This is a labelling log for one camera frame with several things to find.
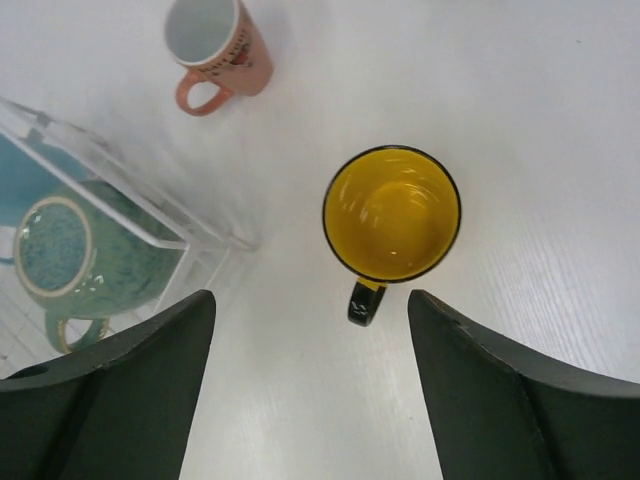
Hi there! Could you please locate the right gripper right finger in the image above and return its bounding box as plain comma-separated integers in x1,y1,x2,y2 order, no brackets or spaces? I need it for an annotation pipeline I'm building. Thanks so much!
408,290,639,479

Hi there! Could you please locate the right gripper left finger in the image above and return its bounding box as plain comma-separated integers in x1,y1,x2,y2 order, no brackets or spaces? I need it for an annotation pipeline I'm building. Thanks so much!
1,290,216,479

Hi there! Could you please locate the teal speckled ceramic mug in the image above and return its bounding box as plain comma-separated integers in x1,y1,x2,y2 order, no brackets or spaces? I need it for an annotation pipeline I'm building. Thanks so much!
13,185,182,354

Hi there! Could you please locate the light blue mug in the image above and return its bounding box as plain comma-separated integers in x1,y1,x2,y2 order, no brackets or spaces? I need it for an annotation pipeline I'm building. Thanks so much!
1,132,90,229

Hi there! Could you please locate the yellow enamel mug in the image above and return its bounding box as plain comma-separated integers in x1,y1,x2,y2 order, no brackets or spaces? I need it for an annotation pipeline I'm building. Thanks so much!
322,145,462,327

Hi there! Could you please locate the pink coral mug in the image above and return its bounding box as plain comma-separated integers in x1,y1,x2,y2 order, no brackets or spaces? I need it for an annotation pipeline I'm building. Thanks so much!
164,0,274,117

